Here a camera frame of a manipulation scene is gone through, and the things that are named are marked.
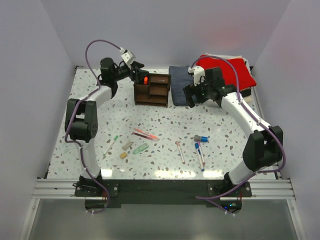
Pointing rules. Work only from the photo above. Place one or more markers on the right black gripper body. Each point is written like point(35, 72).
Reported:
point(201, 91)

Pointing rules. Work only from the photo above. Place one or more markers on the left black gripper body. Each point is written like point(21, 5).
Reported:
point(134, 76)

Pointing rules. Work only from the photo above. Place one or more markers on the orange black highlighter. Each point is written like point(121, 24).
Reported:
point(145, 80)

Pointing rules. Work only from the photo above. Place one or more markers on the brown wooden desk organizer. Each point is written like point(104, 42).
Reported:
point(156, 93)

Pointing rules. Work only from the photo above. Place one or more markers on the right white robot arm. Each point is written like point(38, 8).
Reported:
point(264, 146)

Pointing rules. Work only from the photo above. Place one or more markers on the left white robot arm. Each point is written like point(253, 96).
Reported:
point(81, 120)

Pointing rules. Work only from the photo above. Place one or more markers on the blue folded towel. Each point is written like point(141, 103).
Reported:
point(179, 79)

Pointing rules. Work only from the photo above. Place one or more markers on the purple capped white marker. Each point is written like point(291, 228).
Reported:
point(201, 153)

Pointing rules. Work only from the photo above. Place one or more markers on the blue capped white marker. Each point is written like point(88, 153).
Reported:
point(199, 157)

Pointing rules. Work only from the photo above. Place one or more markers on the beige capped white marker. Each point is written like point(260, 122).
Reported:
point(180, 152)

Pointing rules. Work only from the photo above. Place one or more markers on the red folded cloth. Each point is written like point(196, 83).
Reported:
point(245, 79)

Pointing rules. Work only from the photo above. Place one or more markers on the white basket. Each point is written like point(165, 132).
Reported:
point(246, 94)

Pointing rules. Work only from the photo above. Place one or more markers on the green capped white marker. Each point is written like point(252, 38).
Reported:
point(110, 145)

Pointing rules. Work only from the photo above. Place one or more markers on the green clear correction tape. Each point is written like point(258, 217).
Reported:
point(141, 148)

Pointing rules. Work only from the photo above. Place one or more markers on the beige eraser piece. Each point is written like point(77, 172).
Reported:
point(127, 145)

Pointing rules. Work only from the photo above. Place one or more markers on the tan eraser block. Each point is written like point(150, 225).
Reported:
point(123, 155)

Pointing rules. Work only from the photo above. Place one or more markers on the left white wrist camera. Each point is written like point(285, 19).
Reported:
point(128, 57)

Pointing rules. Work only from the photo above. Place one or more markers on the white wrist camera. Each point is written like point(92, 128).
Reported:
point(198, 74)
point(128, 57)

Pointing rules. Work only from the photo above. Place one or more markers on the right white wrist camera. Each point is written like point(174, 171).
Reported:
point(198, 74)

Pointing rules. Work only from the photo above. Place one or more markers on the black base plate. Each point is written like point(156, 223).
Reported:
point(118, 192)

